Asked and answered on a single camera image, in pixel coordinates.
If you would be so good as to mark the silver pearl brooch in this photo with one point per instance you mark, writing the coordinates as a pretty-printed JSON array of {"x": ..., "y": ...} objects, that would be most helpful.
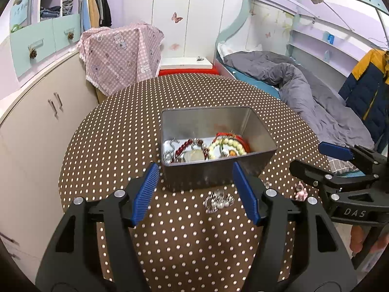
[{"x": 217, "y": 202}]

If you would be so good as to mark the brown polka-dot tablecloth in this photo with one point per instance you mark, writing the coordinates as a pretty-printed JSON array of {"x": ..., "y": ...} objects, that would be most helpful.
[{"x": 121, "y": 146}]

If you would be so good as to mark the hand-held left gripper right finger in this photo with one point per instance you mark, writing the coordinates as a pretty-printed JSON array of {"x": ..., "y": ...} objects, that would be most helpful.
[{"x": 246, "y": 194}]

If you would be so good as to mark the pinecone drawer knob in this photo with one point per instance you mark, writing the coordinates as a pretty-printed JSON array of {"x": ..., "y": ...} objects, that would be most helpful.
[
  {"x": 70, "y": 35},
  {"x": 32, "y": 53}
]

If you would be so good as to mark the white board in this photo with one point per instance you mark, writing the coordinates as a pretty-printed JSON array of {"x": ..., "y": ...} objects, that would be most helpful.
[{"x": 182, "y": 63}]

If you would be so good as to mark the folded jeans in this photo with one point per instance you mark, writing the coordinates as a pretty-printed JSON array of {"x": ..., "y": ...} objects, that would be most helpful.
[{"x": 54, "y": 11}]

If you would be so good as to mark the yellow hanging garment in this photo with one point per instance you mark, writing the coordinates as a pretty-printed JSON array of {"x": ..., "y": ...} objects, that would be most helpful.
[{"x": 93, "y": 6}]

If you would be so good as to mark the black hanging jacket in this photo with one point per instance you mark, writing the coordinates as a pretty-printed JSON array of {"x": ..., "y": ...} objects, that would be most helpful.
[{"x": 104, "y": 6}]

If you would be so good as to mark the small teal drawer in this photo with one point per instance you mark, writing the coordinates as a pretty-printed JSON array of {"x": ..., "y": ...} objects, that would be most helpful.
[{"x": 65, "y": 24}]

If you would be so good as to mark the white pillow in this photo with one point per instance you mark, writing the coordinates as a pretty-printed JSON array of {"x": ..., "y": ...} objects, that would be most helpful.
[{"x": 229, "y": 50}]

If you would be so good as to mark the grey metal handrail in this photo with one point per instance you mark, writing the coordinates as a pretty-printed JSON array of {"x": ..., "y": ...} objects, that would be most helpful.
[{"x": 29, "y": 9}]

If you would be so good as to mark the pink butterfly sticker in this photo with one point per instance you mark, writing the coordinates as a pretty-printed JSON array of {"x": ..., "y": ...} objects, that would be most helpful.
[{"x": 177, "y": 17}]

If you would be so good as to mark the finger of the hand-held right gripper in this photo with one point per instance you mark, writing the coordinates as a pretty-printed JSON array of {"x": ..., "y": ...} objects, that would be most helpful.
[
  {"x": 334, "y": 151},
  {"x": 304, "y": 170}
]

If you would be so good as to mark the pink checked cloth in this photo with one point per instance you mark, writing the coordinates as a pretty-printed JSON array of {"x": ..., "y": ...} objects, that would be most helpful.
[{"x": 121, "y": 54}]

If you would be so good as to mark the grey duvet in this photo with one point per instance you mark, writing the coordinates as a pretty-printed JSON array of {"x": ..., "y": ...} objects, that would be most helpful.
[{"x": 304, "y": 97}]

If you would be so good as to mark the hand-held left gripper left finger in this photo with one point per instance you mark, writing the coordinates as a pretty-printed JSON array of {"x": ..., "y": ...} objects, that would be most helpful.
[{"x": 146, "y": 194}]

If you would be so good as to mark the grey metal tin box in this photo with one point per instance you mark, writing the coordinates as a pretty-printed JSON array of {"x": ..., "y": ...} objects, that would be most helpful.
[{"x": 212, "y": 121}]

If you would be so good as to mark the small metal clip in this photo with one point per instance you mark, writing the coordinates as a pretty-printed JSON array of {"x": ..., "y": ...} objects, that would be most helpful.
[{"x": 200, "y": 58}]

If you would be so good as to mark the red storage box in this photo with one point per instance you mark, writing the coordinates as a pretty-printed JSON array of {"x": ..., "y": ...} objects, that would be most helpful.
[{"x": 182, "y": 72}]

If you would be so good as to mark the beige low cabinet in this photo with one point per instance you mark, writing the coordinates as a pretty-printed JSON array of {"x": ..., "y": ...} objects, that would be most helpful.
[{"x": 30, "y": 127}]

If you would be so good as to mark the person's right hand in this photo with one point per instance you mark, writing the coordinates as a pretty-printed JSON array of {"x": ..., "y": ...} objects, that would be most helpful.
[{"x": 356, "y": 238}]

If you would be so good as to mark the yellow and navy jacket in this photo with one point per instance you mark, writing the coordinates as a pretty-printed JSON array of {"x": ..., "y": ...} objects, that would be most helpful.
[{"x": 364, "y": 97}]

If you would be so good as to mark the light blue hanging garment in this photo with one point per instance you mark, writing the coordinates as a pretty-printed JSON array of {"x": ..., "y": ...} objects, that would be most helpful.
[{"x": 85, "y": 9}]

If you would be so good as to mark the lavender staircase shelf cabinet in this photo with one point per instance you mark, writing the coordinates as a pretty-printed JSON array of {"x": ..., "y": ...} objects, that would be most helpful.
[{"x": 6, "y": 67}]

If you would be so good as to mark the teal bunk bed frame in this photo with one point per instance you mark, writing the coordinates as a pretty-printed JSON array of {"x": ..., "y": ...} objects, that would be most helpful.
[{"x": 235, "y": 18}]

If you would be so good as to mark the green hair clip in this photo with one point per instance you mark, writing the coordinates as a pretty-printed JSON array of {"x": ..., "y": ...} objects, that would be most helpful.
[{"x": 16, "y": 29}]

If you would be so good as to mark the white wardrobe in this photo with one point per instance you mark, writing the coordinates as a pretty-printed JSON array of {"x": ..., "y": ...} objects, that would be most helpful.
[{"x": 194, "y": 30}]

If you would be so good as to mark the large teal drawer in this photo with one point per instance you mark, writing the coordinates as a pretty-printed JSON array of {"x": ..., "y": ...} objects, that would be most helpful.
[{"x": 30, "y": 39}]

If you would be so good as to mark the pink bear charm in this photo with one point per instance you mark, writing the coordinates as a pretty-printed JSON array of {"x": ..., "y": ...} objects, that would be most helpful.
[{"x": 301, "y": 192}]

